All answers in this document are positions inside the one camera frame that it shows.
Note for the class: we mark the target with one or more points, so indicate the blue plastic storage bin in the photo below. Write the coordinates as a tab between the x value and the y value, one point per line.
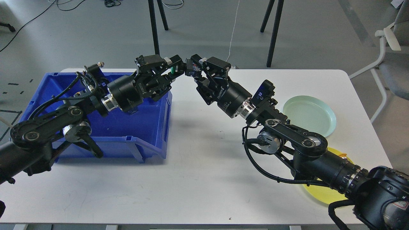
140	135

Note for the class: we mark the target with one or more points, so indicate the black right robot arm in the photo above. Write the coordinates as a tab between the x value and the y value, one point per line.
290	154

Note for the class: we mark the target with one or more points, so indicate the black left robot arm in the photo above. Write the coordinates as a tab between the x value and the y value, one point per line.
61	121

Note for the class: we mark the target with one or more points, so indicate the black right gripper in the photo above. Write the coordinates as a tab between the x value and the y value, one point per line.
214	84

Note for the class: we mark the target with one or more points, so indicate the black tripod right legs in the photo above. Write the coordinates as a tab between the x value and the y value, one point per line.
275	30

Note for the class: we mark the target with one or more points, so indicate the yellow plate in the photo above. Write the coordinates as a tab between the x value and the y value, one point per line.
325	194

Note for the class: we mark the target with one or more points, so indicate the white grey office chair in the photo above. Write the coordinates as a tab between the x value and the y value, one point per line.
392	63

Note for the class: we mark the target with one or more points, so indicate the light green plate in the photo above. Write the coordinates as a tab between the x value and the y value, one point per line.
311	114

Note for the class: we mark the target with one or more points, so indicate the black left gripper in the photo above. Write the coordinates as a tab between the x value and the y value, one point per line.
128	94

